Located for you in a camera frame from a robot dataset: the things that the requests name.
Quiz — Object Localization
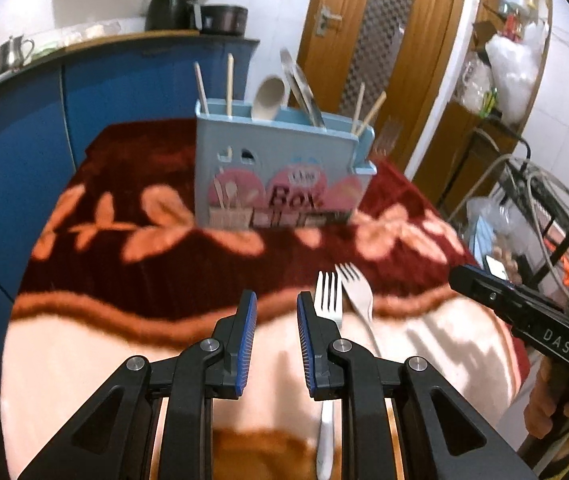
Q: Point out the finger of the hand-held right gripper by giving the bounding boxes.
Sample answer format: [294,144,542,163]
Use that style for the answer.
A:
[448,264,517,323]

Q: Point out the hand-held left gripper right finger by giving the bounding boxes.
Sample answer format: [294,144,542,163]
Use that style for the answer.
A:
[297,291,540,480]

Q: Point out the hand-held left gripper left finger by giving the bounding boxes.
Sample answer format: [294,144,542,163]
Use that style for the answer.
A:
[17,290,258,480]

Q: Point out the white fork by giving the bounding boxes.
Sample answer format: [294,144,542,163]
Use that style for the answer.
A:
[313,271,343,480]

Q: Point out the beige fork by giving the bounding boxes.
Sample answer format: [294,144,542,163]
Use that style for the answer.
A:
[335,262,381,357]

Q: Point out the light blue utensil holder box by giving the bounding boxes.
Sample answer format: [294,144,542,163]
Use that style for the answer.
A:
[194,99,377,231]

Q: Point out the wooden chopstick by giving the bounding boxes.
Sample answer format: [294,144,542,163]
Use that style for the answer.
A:
[193,61,210,115]
[355,91,388,137]
[350,83,366,134]
[225,53,236,116]

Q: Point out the person's right hand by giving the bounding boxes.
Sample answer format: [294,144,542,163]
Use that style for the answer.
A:
[523,360,569,438]

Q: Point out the clear plastic bag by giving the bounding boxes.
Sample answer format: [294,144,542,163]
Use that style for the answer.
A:
[464,195,520,283]

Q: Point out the red floral blanket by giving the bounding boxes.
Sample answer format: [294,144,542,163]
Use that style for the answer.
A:
[2,120,532,480]

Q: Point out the wooden shelf unit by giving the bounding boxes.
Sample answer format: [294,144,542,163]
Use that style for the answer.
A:
[411,0,555,211]

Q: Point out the small fork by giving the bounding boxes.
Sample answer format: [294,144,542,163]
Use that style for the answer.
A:
[371,120,404,159]

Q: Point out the white plastic bag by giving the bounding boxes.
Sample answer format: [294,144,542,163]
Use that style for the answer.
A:
[487,20,550,126]

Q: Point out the beige spoon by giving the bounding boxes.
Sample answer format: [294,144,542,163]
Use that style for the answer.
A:
[255,75,290,122]

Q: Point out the blue base cabinet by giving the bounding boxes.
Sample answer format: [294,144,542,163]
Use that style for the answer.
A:
[0,35,260,386]

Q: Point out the wooden door with frosted glass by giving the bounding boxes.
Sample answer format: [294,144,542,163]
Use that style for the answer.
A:
[297,0,470,171]

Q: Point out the black pot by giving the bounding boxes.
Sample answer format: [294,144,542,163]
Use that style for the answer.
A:
[199,4,249,37]

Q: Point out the wooden counter board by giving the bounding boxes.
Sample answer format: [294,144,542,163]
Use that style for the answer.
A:
[29,29,200,56]

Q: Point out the black air fryer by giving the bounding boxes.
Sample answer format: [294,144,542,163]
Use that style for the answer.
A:
[145,0,202,32]

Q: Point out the clear food bags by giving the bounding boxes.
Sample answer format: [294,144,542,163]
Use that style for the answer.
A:
[59,20,115,43]

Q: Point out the steel kettle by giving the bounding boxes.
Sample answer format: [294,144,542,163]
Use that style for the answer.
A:
[0,35,35,71]

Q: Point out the bundle of grey cables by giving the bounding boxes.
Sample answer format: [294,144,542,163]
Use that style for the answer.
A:
[444,150,569,311]

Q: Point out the metal door handle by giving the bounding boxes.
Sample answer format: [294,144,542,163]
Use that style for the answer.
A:
[315,5,342,37]

